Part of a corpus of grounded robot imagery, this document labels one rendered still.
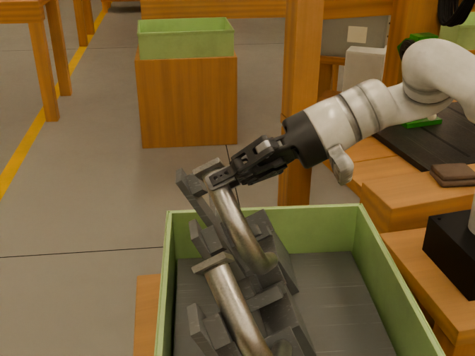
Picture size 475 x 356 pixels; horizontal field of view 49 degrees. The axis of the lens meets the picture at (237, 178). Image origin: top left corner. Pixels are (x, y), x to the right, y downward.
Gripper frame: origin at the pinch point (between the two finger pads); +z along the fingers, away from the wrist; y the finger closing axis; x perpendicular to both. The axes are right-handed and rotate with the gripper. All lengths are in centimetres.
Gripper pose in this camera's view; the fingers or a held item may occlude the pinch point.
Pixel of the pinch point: (223, 181)
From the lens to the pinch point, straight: 72.5
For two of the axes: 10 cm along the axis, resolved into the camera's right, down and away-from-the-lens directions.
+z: -8.9, 4.5, 0.7
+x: 4.2, 8.7, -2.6
